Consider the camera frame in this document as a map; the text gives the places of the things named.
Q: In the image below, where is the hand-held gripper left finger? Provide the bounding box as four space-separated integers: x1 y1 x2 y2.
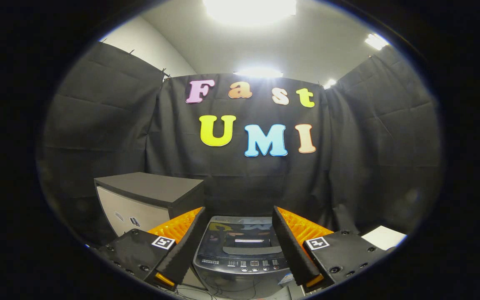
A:
98 206 208 292

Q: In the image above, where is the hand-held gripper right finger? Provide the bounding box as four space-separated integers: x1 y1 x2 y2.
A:
272 205 391 294

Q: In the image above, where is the dark washing machine lid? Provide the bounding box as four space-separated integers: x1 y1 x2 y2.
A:
198 215 285 256

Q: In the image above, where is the grey top-load washing machine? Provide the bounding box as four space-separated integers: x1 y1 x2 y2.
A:
192 215 294 300

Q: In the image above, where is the grey cabinet with dark top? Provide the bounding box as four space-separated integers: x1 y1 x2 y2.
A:
94 171 205 239

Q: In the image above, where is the white flat panel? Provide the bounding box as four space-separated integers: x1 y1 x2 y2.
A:
360 225 408 251

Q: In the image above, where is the ceiling light behind backdrop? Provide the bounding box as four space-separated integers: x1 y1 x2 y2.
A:
233 67 285 79

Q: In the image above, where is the rectangular ceiling light panel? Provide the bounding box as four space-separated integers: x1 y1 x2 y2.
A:
364 33 390 51

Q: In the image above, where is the large ceiling light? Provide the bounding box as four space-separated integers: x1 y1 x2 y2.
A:
202 0 298 26

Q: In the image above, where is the thin black cable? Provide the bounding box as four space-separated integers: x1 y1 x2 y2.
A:
173 286 228 300

